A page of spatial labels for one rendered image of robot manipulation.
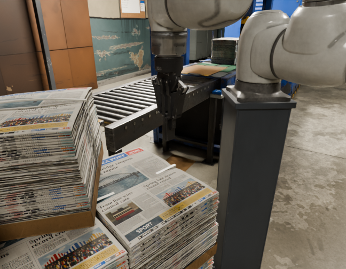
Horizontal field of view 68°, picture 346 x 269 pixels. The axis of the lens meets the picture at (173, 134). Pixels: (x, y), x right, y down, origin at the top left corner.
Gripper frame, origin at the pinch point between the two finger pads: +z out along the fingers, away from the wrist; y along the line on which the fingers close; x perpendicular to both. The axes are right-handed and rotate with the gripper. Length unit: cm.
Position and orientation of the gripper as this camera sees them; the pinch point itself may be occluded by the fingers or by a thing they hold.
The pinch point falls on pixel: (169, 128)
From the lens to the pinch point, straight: 74.7
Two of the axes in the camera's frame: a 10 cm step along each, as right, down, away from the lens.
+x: 7.5, -2.7, 6.1
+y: 6.7, 3.0, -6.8
